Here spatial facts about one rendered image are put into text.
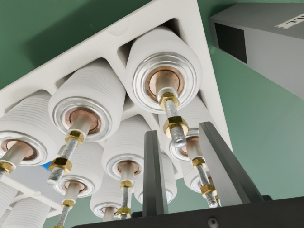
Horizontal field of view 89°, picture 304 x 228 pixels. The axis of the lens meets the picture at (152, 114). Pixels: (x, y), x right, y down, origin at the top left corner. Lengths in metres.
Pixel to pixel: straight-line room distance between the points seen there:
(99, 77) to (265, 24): 0.23
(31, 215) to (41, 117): 0.38
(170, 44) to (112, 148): 0.18
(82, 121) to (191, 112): 0.16
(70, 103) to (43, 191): 0.42
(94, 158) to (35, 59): 0.31
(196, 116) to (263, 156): 0.64
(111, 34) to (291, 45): 0.21
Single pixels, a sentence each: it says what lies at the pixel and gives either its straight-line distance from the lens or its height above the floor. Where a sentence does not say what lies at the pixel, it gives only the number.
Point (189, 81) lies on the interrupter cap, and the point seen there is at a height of 0.25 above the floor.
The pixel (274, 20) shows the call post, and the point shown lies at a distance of 0.29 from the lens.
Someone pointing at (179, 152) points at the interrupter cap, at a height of 0.25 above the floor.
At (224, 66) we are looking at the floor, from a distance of 0.50.
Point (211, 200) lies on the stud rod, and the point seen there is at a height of 0.34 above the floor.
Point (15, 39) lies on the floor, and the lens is 0.53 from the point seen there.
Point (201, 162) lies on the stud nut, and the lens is 0.23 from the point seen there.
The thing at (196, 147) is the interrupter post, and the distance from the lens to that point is 0.24.
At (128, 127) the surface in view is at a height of 0.20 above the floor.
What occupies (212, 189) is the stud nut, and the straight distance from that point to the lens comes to 0.21.
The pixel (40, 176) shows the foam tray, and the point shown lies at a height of 0.14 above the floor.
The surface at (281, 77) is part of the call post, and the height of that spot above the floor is 0.24.
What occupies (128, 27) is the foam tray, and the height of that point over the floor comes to 0.18.
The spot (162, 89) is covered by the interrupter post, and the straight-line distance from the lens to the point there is 0.16.
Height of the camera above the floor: 0.42
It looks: 54 degrees down
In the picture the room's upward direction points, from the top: 175 degrees clockwise
